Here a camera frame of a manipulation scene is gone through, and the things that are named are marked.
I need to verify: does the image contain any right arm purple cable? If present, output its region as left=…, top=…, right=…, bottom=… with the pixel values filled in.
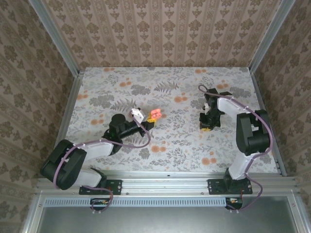
left=197, top=83, right=274, bottom=214

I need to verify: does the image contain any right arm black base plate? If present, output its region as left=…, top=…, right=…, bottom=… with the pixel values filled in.
left=207, top=179, right=253, bottom=196

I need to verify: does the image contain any aluminium side rail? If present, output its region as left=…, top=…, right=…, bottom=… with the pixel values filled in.
left=250, top=70, right=288, bottom=177
left=46, top=70, right=86, bottom=178

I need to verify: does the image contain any aluminium frame post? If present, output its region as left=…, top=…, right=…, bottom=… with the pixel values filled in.
left=249, top=0, right=298, bottom=73
left=27, top=0, right=81, bottom=77

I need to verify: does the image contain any grey metal panel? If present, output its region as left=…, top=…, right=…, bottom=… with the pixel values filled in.
left=21, top=190, right=311, bottom=233

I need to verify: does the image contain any black connector board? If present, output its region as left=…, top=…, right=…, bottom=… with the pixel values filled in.
left=225, top=197, right=243, bottom=210
left=90, top=198, right=110, bottom=211

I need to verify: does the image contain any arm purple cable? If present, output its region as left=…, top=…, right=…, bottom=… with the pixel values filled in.
left=54, top=114, right=151, bottom=215
left=197, top=83, right=274, bottom=214

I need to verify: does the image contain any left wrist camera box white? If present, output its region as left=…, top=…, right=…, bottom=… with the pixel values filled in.
left=130, top=107, right=146, bottom=123

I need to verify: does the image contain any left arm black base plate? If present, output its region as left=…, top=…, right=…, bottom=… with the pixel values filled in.
left=79, top=179, right=122, bottom=196

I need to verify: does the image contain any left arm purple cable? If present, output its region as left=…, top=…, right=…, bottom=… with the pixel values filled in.
left=54, top=114, right=151, bottom=215

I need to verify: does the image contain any floral patterned table cover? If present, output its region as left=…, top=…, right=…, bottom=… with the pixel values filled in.
left=55, top=67, right=280, bottom=174

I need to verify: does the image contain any grey slotted cable duct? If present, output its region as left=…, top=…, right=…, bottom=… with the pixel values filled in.
left=45, top=197, right=226, bottom=207

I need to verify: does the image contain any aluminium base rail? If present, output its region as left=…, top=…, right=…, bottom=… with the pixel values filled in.
left=36, top=171, right=298, bottom=195

